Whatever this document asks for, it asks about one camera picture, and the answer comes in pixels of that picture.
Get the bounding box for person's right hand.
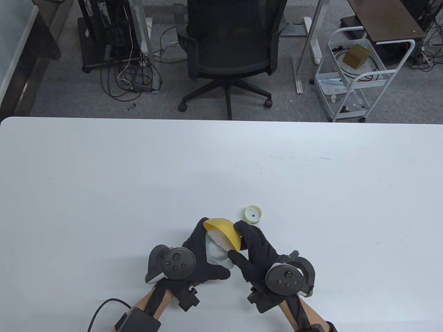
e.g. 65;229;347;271
227;220;288;289

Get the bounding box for white metal desk frame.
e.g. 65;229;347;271
296;0;327;94
130;0;162;94

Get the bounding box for person's left hand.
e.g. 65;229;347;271
154;218;231;289

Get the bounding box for black flat device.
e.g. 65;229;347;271
340;15;364;31

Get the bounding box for tangle of floor cables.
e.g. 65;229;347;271
100;24;180;102
407;0;443;72

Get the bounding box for white rolling cart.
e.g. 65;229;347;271
314;27;416;123

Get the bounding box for white desk foot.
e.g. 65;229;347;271
304;17;322;65

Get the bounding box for white packet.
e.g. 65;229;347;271
320;79;347;94

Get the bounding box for person's right forearm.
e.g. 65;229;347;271
279;296;338;332

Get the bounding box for yellow plastic bowl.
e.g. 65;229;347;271
203;217;242;252

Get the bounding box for pale partition panel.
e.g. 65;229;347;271
0;3;38;95

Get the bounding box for dark wooden cabinet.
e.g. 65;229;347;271
0;0;75;120

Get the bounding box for aluminium rails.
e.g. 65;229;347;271
292;54;304;94

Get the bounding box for black tracking controller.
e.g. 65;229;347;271
265;257;316;297
145;244;196;285

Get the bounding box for black mesh office chair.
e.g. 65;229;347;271
173;0;288;120

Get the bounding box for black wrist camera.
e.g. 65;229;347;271
246;287;279;313
177;286;200;312

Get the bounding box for dark wooden side table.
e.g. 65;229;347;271
348;0;427;45

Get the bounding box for brown cardboard box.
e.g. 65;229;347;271
343;44;370;68

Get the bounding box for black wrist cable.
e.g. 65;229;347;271
88;298;132;332

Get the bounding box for person's left forearm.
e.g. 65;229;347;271
133;289;177;320

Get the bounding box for pale yellow press dispenser lid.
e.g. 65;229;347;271
244;205;262;224

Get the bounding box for grey metal base plate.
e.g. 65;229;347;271
280;22;309;37

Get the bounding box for black equipment rack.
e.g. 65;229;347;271
77;0;143;73

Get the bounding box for black cable coil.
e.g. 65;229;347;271
332;46;379;82

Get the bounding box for grey plastic funnel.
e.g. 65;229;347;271
206;233;235;270

